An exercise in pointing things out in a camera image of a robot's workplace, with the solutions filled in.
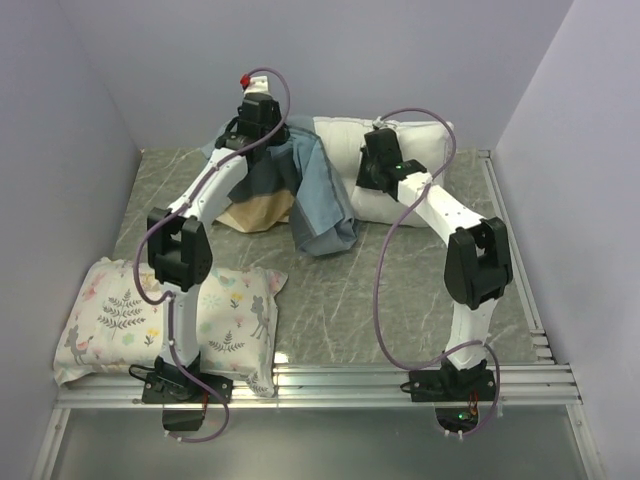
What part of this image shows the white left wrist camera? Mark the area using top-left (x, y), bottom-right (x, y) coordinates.
top-left (240, 74), bottom-right (273, 99)

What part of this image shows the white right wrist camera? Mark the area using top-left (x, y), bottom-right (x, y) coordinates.
top-left (371, 117), bottom-right (399, 131)

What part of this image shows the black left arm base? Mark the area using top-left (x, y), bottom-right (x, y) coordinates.
top-left (128, 362), bottom-right (233, 434)

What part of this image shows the floral deer print pillow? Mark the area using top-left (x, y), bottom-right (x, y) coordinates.
top-left (53, 258), bottom-right (288, 397)

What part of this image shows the white pillow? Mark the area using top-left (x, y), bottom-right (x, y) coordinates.
top-left (313, 117), bottom-right (454, 227)

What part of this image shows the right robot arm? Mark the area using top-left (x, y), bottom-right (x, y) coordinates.
top-left (357, 128), bottom-right (513, 400)

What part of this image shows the striped blue beige pillowcase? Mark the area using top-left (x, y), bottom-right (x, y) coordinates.
top-left (217, 115), bottom-right (358, 257)

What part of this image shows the aluminium front rail frame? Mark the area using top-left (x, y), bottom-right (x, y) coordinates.
top-left (33, 364), bottom-right (606, 479)

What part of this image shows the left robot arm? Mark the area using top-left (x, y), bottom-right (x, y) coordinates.
top-left (146, 93), bottom-right (288, 402)

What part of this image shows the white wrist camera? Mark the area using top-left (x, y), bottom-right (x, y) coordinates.
top-left (240, 74), bottom-right (273, 99)
top-left (371, 117), bottom-right (399, 131)

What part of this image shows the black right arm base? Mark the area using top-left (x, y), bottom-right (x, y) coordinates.
top-left (400, 362), bottom-right (501, 439)

